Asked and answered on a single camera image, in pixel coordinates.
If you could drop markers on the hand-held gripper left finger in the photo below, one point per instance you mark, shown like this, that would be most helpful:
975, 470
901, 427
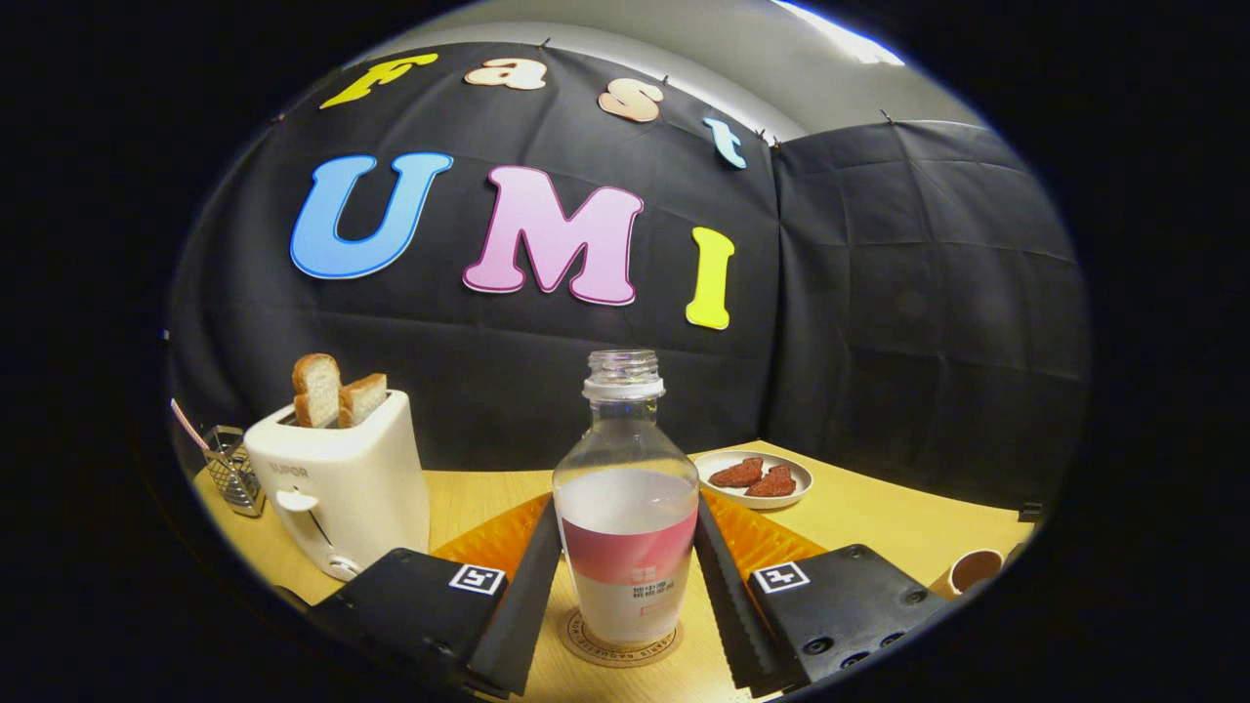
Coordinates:
522, 605

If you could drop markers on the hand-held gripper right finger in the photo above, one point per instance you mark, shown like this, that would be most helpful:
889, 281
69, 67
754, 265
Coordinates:
732, 610

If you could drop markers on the round wooden coaster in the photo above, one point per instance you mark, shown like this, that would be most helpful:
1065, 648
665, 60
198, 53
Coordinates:
576, 635

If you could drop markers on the clear juice bottle pink label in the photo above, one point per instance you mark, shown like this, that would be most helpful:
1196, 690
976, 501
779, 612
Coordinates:
625, 527

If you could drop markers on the round white plate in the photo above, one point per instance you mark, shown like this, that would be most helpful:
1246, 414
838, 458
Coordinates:
718, 493

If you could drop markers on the red meat slice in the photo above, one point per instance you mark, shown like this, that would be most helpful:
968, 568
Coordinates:
773, 483
734, 474

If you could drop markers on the wooden table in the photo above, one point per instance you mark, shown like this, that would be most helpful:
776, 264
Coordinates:
879, 517

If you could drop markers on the white toaster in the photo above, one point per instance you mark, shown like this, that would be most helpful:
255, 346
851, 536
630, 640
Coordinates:
352, 488

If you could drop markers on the short toast slice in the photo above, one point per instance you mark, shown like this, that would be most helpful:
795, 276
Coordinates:
363, 398

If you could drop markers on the tall toast slice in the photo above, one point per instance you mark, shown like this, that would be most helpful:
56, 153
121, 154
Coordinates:
317, 391

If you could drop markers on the black backdrop cloth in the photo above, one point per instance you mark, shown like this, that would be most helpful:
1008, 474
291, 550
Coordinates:
879, 293

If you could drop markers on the pink stick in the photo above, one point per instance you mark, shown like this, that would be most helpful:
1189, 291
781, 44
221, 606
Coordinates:
187, 422

